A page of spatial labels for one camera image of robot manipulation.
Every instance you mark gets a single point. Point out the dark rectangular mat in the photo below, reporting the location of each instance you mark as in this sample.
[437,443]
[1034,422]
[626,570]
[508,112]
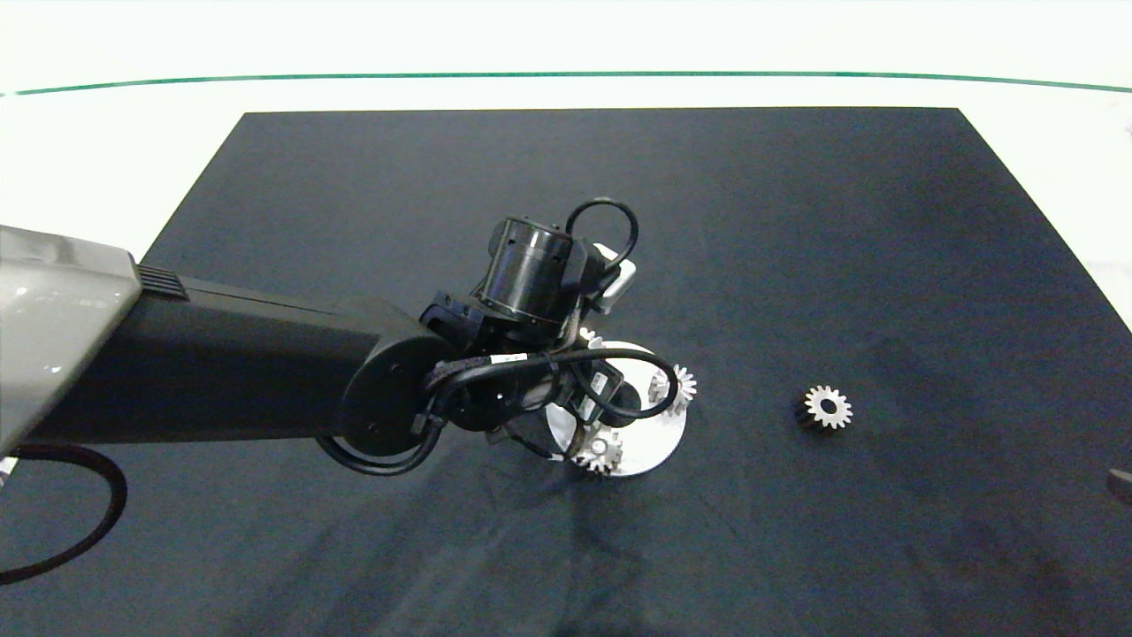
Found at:
[796,221]

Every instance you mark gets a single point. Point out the boxy shiny wrist camera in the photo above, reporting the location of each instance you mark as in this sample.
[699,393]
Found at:
[616,276]

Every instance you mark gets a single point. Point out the small steel gear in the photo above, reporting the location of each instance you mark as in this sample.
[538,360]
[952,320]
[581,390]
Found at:
[840,414]
[592,340]
[685,391]

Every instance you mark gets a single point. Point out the large steel gear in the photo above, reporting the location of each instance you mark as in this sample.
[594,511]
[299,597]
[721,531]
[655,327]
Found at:
[605,458]

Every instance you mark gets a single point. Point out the round white plate with pins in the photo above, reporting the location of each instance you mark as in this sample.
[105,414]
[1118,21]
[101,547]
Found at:
[656,442]

